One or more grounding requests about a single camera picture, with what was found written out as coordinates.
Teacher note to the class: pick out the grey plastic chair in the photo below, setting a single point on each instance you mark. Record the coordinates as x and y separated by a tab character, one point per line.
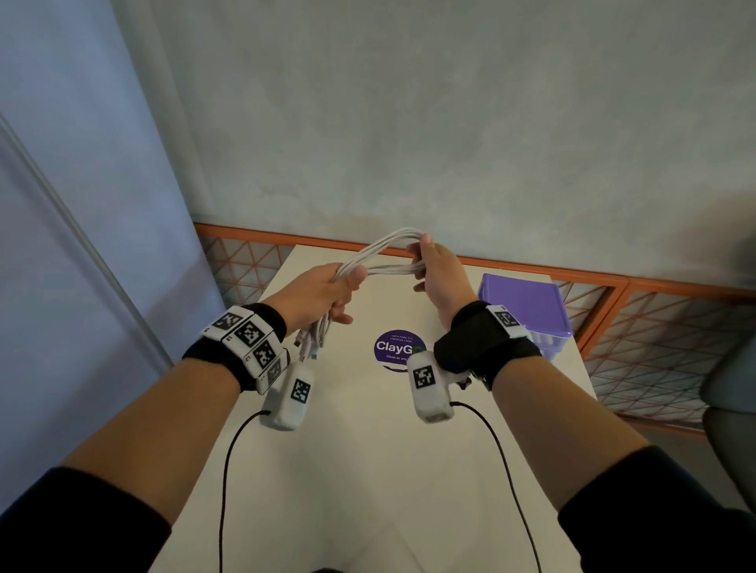
732	413

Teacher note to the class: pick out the grey metal pole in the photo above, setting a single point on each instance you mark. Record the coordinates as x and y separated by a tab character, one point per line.
88	251

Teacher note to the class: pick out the person's right hand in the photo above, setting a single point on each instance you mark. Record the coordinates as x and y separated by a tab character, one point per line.
446	283

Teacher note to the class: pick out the cream white table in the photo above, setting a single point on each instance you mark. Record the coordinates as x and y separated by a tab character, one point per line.
366	472

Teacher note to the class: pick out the black sleeve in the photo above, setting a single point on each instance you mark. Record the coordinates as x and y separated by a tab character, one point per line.
77	525
661	519

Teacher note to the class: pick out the black marker wristband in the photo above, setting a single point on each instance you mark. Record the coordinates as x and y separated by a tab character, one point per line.
478	345
230	348

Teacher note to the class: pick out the blue-grey partition panel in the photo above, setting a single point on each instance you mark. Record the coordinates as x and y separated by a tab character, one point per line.
59	324

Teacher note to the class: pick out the person's left hand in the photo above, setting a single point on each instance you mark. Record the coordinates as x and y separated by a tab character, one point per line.
310	298

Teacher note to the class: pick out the round purple sticker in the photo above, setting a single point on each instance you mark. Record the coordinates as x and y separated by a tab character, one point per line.
393	348

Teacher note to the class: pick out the person's left forearm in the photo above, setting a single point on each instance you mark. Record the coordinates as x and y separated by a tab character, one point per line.
153	437

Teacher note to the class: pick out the person's right forearm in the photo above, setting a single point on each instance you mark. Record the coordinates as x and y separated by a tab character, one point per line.
561	431

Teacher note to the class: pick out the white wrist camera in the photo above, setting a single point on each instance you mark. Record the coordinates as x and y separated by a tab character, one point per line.
286	407
431	395

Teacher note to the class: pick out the purple plastic drawer organizer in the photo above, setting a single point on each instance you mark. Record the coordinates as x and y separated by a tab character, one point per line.
520	301

